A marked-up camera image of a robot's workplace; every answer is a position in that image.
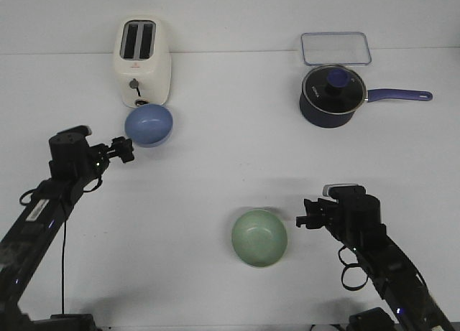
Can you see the white two-slot toaster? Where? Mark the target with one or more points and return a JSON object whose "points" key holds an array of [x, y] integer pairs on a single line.
{"points": [[142, 61]]}

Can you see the blue plastic bowl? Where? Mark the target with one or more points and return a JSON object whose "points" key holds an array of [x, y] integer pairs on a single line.
{"points": [[149, 125]]}

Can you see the green plastic bowl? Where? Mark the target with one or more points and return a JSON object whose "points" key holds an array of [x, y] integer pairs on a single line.
{"points": [[259, 238]]}

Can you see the clear plastic container lid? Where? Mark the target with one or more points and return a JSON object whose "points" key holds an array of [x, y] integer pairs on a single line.
{"points": [[343, 48]]}

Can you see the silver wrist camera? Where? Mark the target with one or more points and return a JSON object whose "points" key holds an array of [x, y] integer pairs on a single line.
{"points": [[334, 190], [81, 129]]}

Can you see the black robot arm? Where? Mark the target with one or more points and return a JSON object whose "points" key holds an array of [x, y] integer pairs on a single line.
{"points": [[395, 278], [25, 244]]}

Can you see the blue saucepan with handle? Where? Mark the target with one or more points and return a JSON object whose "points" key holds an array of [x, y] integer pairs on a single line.
{"points": [[332, 111]]}

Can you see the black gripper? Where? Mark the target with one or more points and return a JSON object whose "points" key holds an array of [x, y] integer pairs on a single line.
{"points": [[344, 217], [73, 159]]}

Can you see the glass pot lid blue knob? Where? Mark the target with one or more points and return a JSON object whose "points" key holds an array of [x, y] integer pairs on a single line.
{"points": [[334, 80]]}

